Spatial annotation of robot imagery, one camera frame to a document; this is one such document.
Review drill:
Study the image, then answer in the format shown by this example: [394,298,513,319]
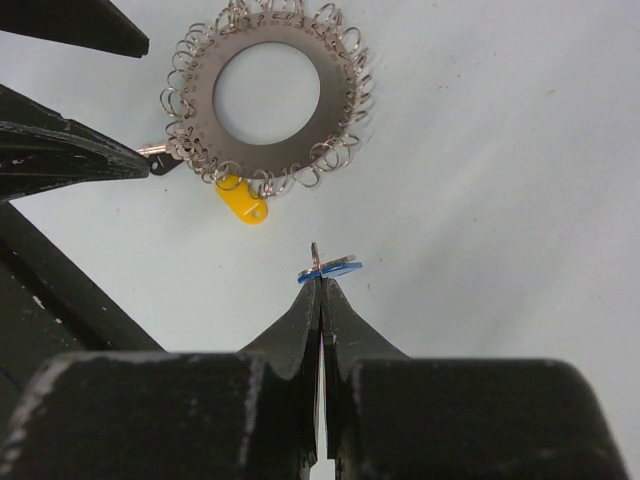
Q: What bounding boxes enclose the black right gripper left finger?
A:
[1,280,320,479]

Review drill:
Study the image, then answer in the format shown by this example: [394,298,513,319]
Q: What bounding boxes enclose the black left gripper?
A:
[1,86,162,415]

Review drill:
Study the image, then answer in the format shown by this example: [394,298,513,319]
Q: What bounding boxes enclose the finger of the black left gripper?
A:
[1,0,149,58]

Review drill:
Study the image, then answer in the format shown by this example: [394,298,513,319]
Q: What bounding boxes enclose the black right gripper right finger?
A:
[321,280,628,479]

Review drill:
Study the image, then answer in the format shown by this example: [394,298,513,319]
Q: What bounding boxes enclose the blue key tag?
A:
[297,262,363,284]

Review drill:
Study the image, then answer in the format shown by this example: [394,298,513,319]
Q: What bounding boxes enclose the silver key dark head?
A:
[306,242,359,270]

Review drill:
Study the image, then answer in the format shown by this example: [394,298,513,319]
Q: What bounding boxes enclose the dark key on holder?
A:
[136,143,186,176]

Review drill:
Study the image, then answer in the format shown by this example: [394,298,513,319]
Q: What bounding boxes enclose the yellow key tag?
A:
[215,175,268,225]

